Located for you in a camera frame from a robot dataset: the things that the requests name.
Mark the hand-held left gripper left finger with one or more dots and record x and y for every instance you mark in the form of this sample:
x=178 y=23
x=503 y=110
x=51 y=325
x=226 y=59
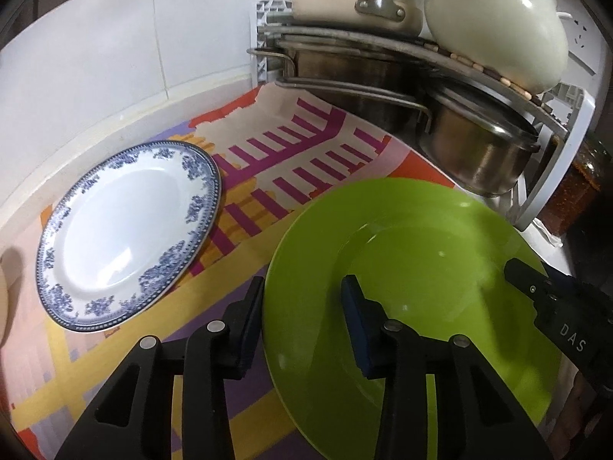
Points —
x=254 y=326

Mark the small stainless steel pot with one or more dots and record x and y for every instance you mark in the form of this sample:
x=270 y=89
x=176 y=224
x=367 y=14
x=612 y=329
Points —
x=474 y=153

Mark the wooden bead trivet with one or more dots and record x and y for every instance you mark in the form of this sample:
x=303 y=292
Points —
x=483 y=69

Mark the large stainless steel pot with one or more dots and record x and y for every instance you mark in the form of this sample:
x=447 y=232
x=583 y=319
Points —
x=354 y=72

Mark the glass jar with brown contents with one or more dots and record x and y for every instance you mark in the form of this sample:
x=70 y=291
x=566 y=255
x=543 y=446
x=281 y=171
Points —
x=574 y=191

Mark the green plate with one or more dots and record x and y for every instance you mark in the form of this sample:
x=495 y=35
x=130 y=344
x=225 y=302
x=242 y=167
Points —
x=421 y=249

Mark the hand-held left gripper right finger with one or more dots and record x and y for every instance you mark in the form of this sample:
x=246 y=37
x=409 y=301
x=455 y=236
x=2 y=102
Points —
x=354 y=326

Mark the white pot rack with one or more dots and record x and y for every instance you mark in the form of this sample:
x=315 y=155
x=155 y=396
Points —
x=570 y=148

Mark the white wall socket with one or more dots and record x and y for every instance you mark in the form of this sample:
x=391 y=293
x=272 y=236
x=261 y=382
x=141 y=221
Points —
x=577 y=31

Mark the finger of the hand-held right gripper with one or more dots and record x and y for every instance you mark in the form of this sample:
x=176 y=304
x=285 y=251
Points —
x=524 y=280

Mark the colourful patterned mat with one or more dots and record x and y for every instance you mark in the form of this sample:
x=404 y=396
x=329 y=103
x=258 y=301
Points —
x=297 y=163

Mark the blue patterned white plate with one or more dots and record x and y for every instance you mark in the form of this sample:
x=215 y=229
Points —
x=124 y=239

